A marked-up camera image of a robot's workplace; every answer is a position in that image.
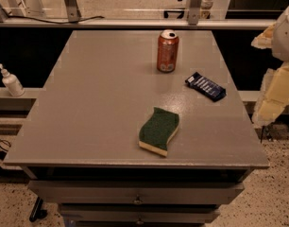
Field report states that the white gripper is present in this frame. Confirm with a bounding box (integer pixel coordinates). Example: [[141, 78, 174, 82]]
[[251, 6, 289, 127]]

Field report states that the blue rxbar wrapper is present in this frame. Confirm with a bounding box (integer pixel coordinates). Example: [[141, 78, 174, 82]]
[[185, 72, 227, 102]]

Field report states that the orange soda can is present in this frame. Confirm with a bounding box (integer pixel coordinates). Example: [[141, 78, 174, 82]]
[[157, 29, 179, 73]]

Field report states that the green yellow sponge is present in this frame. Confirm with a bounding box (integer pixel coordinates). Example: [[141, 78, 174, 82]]
[[139, 107, 179, 157]]

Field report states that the grey lower drawer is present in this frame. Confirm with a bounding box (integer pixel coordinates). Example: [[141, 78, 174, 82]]
[[59, 204, 220, 224]]

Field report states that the grey drawer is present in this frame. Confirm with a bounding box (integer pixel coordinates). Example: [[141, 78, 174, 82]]
[[59, 204, 220, 224], [28, 181, 244, 205]]

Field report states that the grey upper drawer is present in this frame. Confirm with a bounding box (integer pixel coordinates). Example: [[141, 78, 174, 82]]
[[28, 181, 244, 205]]

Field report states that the white pump bottle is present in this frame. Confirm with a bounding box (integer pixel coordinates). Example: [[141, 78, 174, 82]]
[[0, 63, 25, 97]]

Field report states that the metal bracket right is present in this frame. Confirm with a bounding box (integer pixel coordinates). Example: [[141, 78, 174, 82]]
[[186, 0, 202, 25]]

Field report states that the metal bracket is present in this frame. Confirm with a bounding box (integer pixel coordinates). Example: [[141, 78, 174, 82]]
[[64, 0, 81, 23], [186, 0, 202, 25]]

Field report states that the metal bracket left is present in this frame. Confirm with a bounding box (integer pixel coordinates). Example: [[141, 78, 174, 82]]
[[64, 0, 81, 23]]

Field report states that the black cable on shelf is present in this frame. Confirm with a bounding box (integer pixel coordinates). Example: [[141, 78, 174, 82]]
[[2, 7, 105, 25]]

